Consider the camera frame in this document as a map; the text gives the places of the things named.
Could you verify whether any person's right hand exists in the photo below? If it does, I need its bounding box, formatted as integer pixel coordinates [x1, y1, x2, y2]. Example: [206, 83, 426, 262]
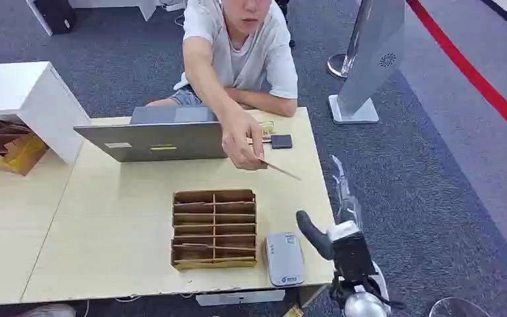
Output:
[220, 110, 268, 172]

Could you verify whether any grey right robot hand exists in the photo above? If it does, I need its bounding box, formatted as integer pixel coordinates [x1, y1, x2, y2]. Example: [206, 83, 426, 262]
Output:
[296, 155, 378, 283]

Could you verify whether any thin brown card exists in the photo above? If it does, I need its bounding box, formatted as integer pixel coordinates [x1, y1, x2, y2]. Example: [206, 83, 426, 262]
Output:
[259, 158, 302, 182]

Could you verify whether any small black square device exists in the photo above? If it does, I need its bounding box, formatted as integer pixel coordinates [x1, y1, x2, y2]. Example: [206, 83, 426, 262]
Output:
[270, 134, 294, 151]

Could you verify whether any grey card reader device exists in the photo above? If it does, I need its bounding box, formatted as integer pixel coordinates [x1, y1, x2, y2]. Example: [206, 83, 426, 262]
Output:
[263, 232, 306, 289]

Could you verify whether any grey laptop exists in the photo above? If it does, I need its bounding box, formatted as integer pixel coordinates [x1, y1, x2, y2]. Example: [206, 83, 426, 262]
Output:
[73, 106, 229, 164]

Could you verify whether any person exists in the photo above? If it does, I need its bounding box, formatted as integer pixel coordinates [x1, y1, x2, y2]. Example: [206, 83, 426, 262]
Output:
[145, 0, 299, 172]

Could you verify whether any wooden slotted card box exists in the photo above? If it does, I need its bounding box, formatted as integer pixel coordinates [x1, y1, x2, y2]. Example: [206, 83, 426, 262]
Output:
[170, 189, 258, 271]

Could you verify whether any clear round dome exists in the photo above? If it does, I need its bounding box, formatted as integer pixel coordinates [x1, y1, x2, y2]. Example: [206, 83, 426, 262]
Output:
[428, 297, 494, 317]

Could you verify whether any grey kiosk stand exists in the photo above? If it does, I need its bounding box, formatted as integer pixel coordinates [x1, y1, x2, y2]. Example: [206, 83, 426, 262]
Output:
[328, 0, 407, 125]

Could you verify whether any white desk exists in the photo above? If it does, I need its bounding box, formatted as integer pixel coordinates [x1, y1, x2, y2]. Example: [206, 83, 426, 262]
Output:
[25, 0, 162, 37]

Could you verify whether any white box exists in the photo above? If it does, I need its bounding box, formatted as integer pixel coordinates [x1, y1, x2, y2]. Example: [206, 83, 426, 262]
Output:
[0, 61, 92, 165]

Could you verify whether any black bin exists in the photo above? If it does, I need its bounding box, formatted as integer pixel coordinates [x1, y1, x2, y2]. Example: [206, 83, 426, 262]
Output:
[32, 0, 78, 36]

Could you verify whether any brown cardboard box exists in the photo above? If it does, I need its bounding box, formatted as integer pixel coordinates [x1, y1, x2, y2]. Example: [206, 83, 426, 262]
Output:
[0, 118, 50, 177]

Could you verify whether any white under-desk bracket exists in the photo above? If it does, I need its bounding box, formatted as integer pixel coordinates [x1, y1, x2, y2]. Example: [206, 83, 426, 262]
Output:
[195, 289, 287, 308]

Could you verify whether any chrome stanchion post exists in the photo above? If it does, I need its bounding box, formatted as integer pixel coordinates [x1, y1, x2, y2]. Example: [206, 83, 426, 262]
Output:
[326, 0, 370, 80]

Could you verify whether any white cable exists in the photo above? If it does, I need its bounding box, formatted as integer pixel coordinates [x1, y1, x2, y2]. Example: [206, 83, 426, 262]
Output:
[83, 295, 143, 317]

